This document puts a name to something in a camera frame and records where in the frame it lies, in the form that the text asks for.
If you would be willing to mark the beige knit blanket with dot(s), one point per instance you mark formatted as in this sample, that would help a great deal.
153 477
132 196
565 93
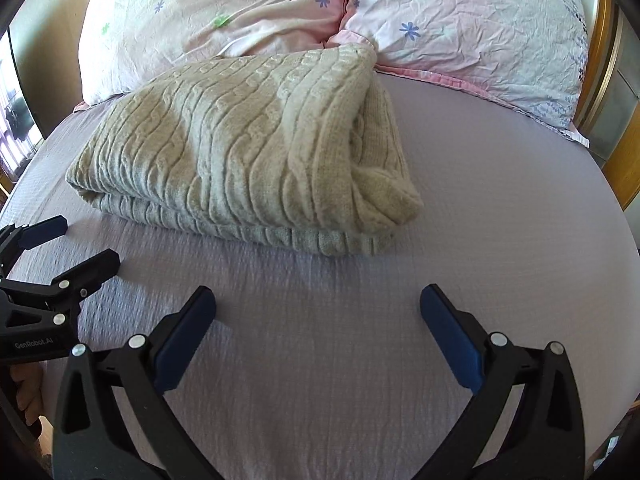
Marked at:
240 155

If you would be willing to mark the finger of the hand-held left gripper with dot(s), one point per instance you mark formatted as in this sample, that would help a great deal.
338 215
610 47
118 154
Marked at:
42 232
95 266

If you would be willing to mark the wooden headboard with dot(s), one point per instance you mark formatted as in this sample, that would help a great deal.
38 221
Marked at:
607 85

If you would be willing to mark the person's left hand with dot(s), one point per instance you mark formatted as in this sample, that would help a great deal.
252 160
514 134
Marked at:
27 392

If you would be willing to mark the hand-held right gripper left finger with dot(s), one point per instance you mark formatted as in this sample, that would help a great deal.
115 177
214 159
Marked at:
182 330

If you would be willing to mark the pink floral pillow with tree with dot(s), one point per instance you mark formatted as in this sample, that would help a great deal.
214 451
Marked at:
210 15

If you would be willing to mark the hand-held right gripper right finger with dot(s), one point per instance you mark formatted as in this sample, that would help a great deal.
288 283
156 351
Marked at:
450 332

